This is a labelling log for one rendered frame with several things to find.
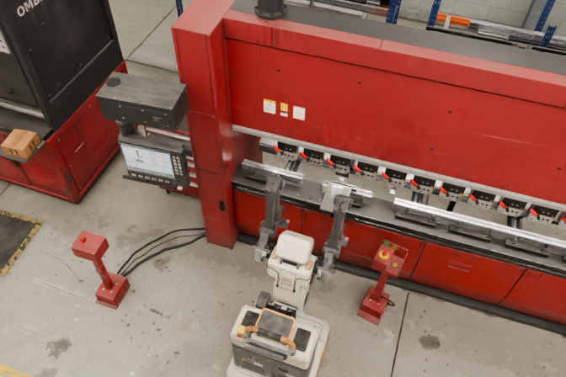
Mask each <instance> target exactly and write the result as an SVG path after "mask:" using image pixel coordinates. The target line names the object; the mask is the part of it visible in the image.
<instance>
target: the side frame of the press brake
mask: <svg viewBox="0 0 566 377"><path fill-rule="evenodd" d="M235 1H236V0H193V1H192V3H191V4H190V5H189V6H188V7H187V8H186V9H185V10H184V11H183V13H182V14H181V15H180V16H179V18H178V19H177V20H176V21H175V22H174V24H173V25H172V26H171V30H172V36H173V41H174V49H175V55H176V60H177V65H178V70H179V80H180V83H183V84H187V86H186V89H187V94H188V100H189V106H190V108H189V109H188V111H187V113H186V119H187V125H188V130H189V135H190V144H191V150H192V155H193V160H194V164H195V174H196V179H197V184H198V189H199V195H200V204H201V209H202V215H203V220H204V224H205V229H206V239H207V242H208V243H211V244H215V245H217V246H221V247H225V248H229V249H231V250H232V249H233V247H234V245H235V243H236V241H237V237H238V233H239V230H238V226H237V224H236V221H235V212H234V202H233V192H232V184H231V181H232V178H233V176H234V174H235V172H236V171H237V169H238V166H239V164H240V163H243V160H244V159H246V160H249V161H253V162H259V163H263V152H262V151H260V150H259V141H260V139H261V137H259V136H256V135H250V134H246V133H243V132H239V131H235V130H232V109H231V98H230V87H229V76H228V64H227V43H226V37H225V35H224V24H223V17H224V16H225V14H226V13H227V11H228V10H229V8H230V7H231V6H232V5H233V3H234V2H235Z"/></svg>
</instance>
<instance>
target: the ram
mask: <svg viewBox="0 0 566 377"><path fill-rule="evenodd" d="M226 43H227V64H228V76H229V87H230V98H231V109H232V124H233V125H238V126H242V127H246V128H249V129H253V130H259V131H263V132H266V133H270V134H274V135H280V136H284V137H287V138H291V139H294V140H298V141H305V142H308V143H312V144H315V145H319V146H325V147H328V148H332V149H336V150H340V151H346V152H349V153H353V154H356V155H360V156H363V157H370V158H374V159H377V160H381V161H384V162H390V163H394V164H398V165H402V166H405V167H411V168H415V169H419V170H422V171H426V172H430V173H436V174H440V175H443V176H447V177H450V178H456V179H461V180H464V181H468V182H471V183H477V184H481V185H484V186H488V187H492V188H496V189H502V190H505V191H509V192H512V193H516V194H523V195H526V196H530V197H533V198H537V199H543V200H546V201H550V202H554V203H558V204H564V205H566V108H563V107H558V106H555V105H551V104H543V103H538V102H535V101H531V100H526V99H522V98H515V97H511V96H506V95H502V94H497V93H491V92H486V91H482V90H477V89H474V88H466V87H462V86H457V85H453V84H450V83H445V82H437V81H433V80H430V79H425V78H421V77H413V76H410V75H405V74H401V73H396V72H390V71H385V70H381V69H377V68H372V67H368V66H361V65H356V64H352V63H349V62H344V61H336V60H332V59H328V58H324V57H320V56H312V55H308V54H304V53H300V52H295V51H291V50H284V49H280V48H275V47H271V46H267V45H260V44H255V43H251V42H247V41H243V40H235V39H231V38H226ZM264 99H268V100H271V101H275V114H272V113H268V112H264ZM280 103H283V104H288V112H286V111H283V110H280ZM293 106H297V107H301V108H304V109H306V110H305V120H300V119H294V118H293ZM280 112H284V113H287V117H286V116H282V115H280ZM232 130H235V131H239V132H243V133H246V134H250V135H256V136H259V137H263V138H266V139H271V140H274V141H280V142H284V143H287V144H291V145H294V146H300V147H304V148H307V149H311V150H314V151H321V152H325V153H328V154H332V155H335V156H339V157H345V158H349V159H352V160H356V161H359V162H366V163H370V164H373V165H377V166H380V167H386V168H390V169H393V170H397V171H400V172H404V173H410V174H414V175H418V176H421V177H425V178H431V179H434V180H438V181H441V182H445V183H451V184H455V185H459V186H463V187H466V188H470V189H476V190H479V191H483V192H486V193H490V194H496V195H499V196H503V197H507V198H511V199H517V200H520V201H524V202H527V203H531V204H537V205H540V206H544V207H548V208H551V209H555V210H561V211H565V212H566V209H564V208H560V207H557V206H553V205H550V204H544V203H540V202H536V201H532V200H529V199H523V198H519V197H515V196H512V195H508V194H502V193H498V192H494V191H491V190H487V189H484V188H478V187H474V186H471V185H467V184H464V183H457V182H453V181H450V180H446V179H443V178H437V177H433V176H430V175H426V174H423V173H416V172H412V171H409V170H405V169H402V168H398V167H392V166H388V165H385V164H381V163H377V162H371V161H367V160H364V159H360V158H357V157H351V156H347V155H343V154H339V153H336V152H332V151H326V150H323V149H319V148H316V147H312V146H305V145H302V144H298V143H295V142H291V141H285V140H282V139H278V138H274V137H271V136H267V135H261V134H257V133H253V132H250V131H246V130H240V129H237V128H232Z"/></svg>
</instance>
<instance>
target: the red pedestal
mask: <svg viewBox="0 0 566 377"><path fill-rule="evenodd" d="M108 248H109V243H108V241H107V239H106V237H104V236H99V235H96V234H93V233H91V232H87V231H81V233H80V234H79V236H78V237H77V239H76V240H75V242H74V243H73V244H72V245H71V249H72V252H73V253H74V255H75V256H76V257H80V258H84V259H87V260H89V261H92V262H93V264H94V266H95V267H96V269H97V271H98V273H99V276H100V278H101V279H102V281H103V282H102V284H101V285H100V286H99V288H98V290H97V291H96V293H95V295H96V297H97V300H96V301H95V303H96V304H99V305H103V306H106V307H109V308H111V309H114V310H116V309H117V308H118V306H119V304H120V303H121V301H122V299H123V298H124V296H125V294H126V292H127V290H128V289H129V288H130V286H131V284H129V282H128V279H127V277H123V276H120V275H118V274H115V273H111V272H107V270H106V267H105V266H104V263H103V261H102V259H101V258H102V257H103V255H104V254H105V252H106V251H107V249H108Z"/></svg>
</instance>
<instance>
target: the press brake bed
mask: <svg viewBox="0 0 566 377"><path fill-rule="evenodd" d="M232 192H233V202H234V212H235V221H236V224H237V226H238V230H239V233H238V237H237V241H239V242H244V243H248V244H250V245H256V244H257V241H258V240H259V238H260V234H259V228H260V223H261V221H262V220H265V210H266V194H264V193H260V192H257V191H253V190H251V189H247V188H242V187H238V186H235V185H233V186H232ZM280 205H283V206H285V208H284V211H283V214H282V215H281V217H282V218H286V220H290V222H289V225H288V227H287V229H284V228H281V227H278V226H277V232H276V235H275V238H270V245H271V246H272V247H275V246H276V245H277V242H278V239H279V235H280V234H281V233H282V232H284V231H293V232H295V233H298V234H302V235H304V236H309V237H311V238H313V239H314V245H313V248H312V254H311V255H313V256H315V257H318V261H320V262H322V261H323V256H324V254H323V247H324V243H325V241H326V240H327V239H328V234H329V232H331V231H332V228H333V223H334V218H330V213H329V212H327V211H324V210H320V208H317V207H313V206H311V205H307V204H301V203H298V202H295V201H291V200H289V199H282V198H280ZM344 224H345V227H344V232H343V235H344V236H346V237H348V238H349V240H348V244H347V247H343V246H341V249H340V253H339V257H338V258H333V259H335V260H334V269H338V270H340V271H343V272H346V273H351V274H354V275H357V276H361V277H363V278H366V279H371V280H375V281H377V282H378V280H379V278H380V275H381V272H380V271H378V270H376V269H374V268H372V267H371V266H372V263H373V260H374V258H375V256H376V254H377V252H378V250H379V248H380V246H381V244H382V240H383V239H385V240H387V241H389V242H392V243H394V244H396V245H398V246H400V247H403V248H405V249H407V250H408V254H407V257H406V254H404V253H402V252H399V251H397V250H395V251H394V254H393V255H395V256H397V257H399V258H401V259H405V261H404V264H403V266H402V268H401V271H400V273H399V275H398V277H397V279H395V278H393V277H391V276H389V275H388V277H387V282H386V284H389V285H391V286H395V287H398V288H401V289H406V290H410V291H413V292H416V293H419V294H422V295H427V296H429V297H433V298H436V299H439V300H444V301H447V302H450V303H453V304H456V305H461V306H465V307H467V308H471V309H474V310H477V311H482V312H485V313H488V314H491V315H494V316H499V317H503V318H505V319H509V320H512V321H517V322H519V323H523V324H526V325H528V326H532V327H537V328H540V329H542V330H546V331H549V332H554V333H557V334H560V335H564V336H566V274H565V273H559V272H556V271H552V270H549V269H546V268H540V267H537V266H534V265H530V264H527V263H522V262H518V261H515V260H511V259H508V258H502V257H500V256H496V255H493V254H489V253H486V252H480V251H477V250H474V249H471V248H467V247H462V246H458V245H455V244H452V243H449V242H443V241H440V240H436V239H433V238H429V237H427V236H421V235H418V234H414V233H411V232H407V231H402V230H399V229H395V228H392V227H389V226H383V225H380V224H377V223H373V222H370V221H367V220H361V219H358V218H355V217H351V216H347V215H345V216H344ZM405 257H406V258H405ZM451 261H454V262H457V263H463V264H466V265H469V266H471V267H470V269H469V273H466V272H463V271H460V270H457V269H454V268H449V264H450V262H451Z"/></svg>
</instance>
